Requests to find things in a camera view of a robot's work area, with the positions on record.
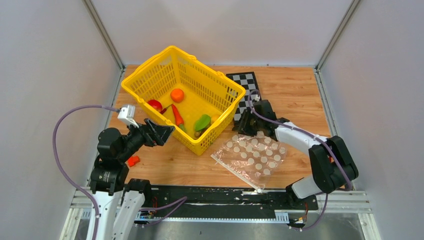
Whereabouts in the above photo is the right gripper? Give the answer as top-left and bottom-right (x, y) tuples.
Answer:
(232, 109), (264, 137)

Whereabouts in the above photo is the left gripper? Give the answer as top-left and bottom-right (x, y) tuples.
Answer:
(118, 116), (175, 161)

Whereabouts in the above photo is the orange carrot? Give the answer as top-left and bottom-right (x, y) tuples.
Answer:
(171, 104), (187, 133)

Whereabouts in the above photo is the polka dot zip bag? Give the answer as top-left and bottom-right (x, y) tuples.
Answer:
(211, 131), (287, 193)

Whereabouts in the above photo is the red apple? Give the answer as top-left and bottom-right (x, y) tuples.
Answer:
(147, 99), (163, 113)

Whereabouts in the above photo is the orange tangerine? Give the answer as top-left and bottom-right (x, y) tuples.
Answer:
(170, 88), (185, 103)

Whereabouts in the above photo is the yellow plastic basket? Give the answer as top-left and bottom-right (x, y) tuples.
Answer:
(121, 45), (246, 156)

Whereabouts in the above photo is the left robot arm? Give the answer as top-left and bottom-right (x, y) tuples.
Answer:
(86, 118), (176, 240)

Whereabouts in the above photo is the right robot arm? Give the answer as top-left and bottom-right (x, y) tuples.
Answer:
(233, 100), (359, 209)

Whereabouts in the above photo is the small red chili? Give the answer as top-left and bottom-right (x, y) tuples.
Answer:
(160, 104), (173, 115)

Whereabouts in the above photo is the yellow lemon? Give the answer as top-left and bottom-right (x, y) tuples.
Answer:
(210, 114), (220, 125)

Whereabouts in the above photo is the green star fruit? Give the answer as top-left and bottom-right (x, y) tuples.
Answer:
(194, 114), (211, 132)

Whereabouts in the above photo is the orange plastic block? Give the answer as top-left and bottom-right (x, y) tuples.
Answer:
(127, 155), (141, 168)

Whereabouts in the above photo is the black white checkerboard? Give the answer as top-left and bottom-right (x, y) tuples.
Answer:
(226, 71), (259, 122)

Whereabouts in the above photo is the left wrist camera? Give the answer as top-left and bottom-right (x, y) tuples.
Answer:
(117, 104), (139, 128)

